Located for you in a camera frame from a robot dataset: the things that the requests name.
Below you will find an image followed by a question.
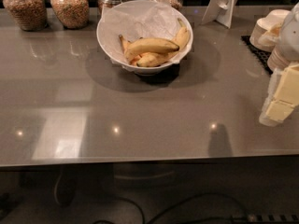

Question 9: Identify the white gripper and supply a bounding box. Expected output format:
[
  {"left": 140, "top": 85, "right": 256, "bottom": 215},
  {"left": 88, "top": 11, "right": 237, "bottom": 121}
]
[{"left": 259, "top": 62, "right": 299, "bottom": 127}]

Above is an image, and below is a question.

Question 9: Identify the yellow banana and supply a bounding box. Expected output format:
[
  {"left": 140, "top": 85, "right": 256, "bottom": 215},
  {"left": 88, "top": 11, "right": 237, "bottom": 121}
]
[
  {"left": 173, "top": 18, "right": 190, "bottom": 50},
  {"left": 136, "top": 51, "right": 178, "bottom": 67},
  {"left": 124, "top": 37, "right": 179, "bottom": 62}
]

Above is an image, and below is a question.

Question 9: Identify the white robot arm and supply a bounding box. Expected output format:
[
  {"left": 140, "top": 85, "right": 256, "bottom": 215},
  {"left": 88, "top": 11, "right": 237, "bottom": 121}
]
[{"left": 259, "top": 4, "right": 299, "bottom": 127}]

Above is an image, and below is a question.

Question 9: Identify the front paper bowl stack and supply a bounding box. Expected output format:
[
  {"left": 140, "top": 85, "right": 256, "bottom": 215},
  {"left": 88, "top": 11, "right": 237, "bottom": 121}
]
[{"left": 267, "top": 47, "right": 291, "bottom": 71}]

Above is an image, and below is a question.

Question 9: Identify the white ceramic bowl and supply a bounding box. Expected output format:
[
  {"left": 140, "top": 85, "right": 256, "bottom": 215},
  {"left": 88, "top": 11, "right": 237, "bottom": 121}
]
[{"left": 95, "top": 0, "right": 194, "bottom": 77}]

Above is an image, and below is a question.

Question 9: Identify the left back banana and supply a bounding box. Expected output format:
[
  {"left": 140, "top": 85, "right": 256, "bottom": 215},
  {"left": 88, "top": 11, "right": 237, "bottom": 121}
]
[{"left": 119, "top": 35, "right": 141, "bottom": 66}]

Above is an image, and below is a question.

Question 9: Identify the white paper bowl liner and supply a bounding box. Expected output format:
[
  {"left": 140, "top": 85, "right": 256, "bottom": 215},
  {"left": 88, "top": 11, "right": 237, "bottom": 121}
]
[{"left": 100, "top": 0, "right": 192, "bottom": 72}]

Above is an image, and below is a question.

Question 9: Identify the black rubber mat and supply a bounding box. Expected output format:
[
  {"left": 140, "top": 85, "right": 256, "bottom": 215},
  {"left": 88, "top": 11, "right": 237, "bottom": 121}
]
[{"left": 241, "top": 35, "right": 273, "bottom": 75}]

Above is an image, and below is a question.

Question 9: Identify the white folded card stand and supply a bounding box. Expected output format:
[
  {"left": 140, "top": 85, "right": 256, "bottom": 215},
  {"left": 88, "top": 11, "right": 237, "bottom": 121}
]
[{"left": 202, "top": 0, "right": 238, "bottom": 28}]

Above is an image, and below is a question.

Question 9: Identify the black power strip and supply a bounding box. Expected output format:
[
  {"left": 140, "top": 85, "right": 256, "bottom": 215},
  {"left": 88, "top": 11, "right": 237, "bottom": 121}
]
[{"left": 231, "top": 214, "right": 299, "bottom": 224}]

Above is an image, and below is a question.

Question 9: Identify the far left grain jar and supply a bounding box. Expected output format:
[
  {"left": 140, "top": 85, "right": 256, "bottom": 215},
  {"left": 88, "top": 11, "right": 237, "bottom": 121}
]
[{"left": 3, "top": 0, "right": 47, "bottom": 31}]

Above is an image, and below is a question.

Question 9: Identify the black floor cable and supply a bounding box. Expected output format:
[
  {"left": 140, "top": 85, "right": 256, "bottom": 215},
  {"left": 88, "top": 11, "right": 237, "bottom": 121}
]
[{"left": 93, "top": 192, "right": 250, "bottom": 224}]

